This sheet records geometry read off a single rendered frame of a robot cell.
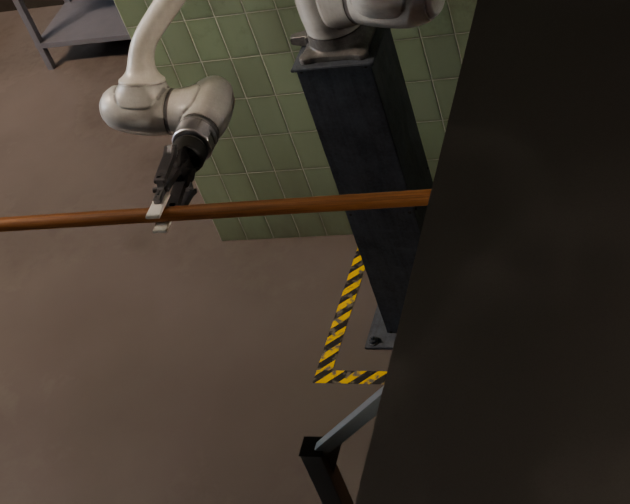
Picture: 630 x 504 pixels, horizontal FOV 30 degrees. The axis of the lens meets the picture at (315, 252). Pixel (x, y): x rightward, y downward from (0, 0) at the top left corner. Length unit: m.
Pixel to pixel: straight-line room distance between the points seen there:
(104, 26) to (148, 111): 2.94
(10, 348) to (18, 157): 1.19
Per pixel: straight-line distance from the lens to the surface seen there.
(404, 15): 2.74
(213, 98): 2.51
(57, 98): 5.39
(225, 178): 3.94
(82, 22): 5.58
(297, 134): 3.73
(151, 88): 2.54
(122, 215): 2.35
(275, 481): 3.34
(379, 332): 3.59
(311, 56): 2.96
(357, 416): 1.99
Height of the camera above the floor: 2.53
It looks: 40 degrees down
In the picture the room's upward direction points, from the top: 21 degrees counter-clockwise
